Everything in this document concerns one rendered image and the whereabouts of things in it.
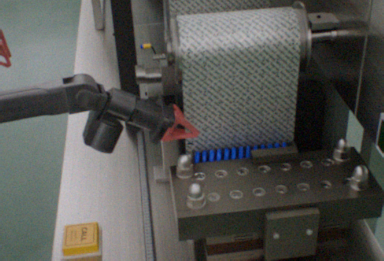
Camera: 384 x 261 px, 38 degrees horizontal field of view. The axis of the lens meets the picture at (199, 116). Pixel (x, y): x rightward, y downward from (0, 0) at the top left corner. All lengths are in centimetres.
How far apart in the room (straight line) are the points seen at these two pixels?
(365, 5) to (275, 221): 42
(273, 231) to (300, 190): 10
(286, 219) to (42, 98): 51
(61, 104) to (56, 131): 218
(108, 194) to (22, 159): 180
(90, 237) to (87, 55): 91
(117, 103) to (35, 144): 212
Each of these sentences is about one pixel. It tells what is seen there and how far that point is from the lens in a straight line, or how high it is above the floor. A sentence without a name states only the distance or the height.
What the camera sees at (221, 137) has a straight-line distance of 118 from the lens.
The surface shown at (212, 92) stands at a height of 117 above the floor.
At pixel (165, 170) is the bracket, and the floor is 93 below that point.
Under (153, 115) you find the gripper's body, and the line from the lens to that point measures 111.
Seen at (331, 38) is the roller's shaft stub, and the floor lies 125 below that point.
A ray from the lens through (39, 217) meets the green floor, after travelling 269.
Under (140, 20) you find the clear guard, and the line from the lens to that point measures 216.
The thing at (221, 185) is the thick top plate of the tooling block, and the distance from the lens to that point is 111.
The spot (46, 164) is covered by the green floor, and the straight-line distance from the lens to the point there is 301.
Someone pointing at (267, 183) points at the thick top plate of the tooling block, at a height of 103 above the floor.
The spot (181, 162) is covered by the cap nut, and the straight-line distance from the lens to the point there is 111.
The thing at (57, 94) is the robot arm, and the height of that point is 122.
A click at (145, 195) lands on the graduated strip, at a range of 129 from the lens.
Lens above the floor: 173
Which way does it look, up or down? 32 degrees down
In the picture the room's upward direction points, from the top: 2 degrees counter-clockwise
